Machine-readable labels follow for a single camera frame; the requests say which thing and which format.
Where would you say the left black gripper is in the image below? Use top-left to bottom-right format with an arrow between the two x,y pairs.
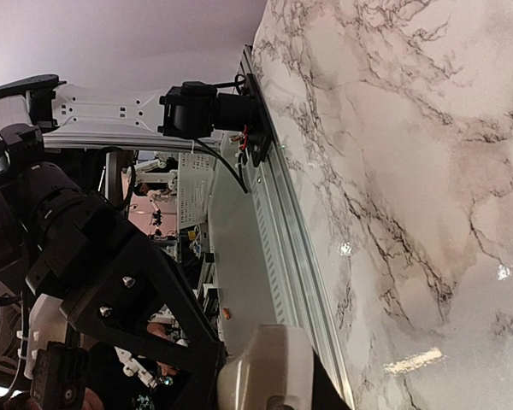
27,192 -> 225,409

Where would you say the grey remote control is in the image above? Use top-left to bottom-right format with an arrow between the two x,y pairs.
217,325 -> 314,409

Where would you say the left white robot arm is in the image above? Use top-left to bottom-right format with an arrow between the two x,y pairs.
0,74 -> 260,409

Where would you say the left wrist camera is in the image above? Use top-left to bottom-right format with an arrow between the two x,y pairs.
20,294 -> 89,409

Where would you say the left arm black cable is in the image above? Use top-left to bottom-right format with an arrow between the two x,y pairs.
192,136 -> 249,196

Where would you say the front aluminium rail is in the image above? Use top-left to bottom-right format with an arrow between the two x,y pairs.
207,44 -> 356,410

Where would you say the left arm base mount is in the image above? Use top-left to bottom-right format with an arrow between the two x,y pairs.
239,73 -> 274,167

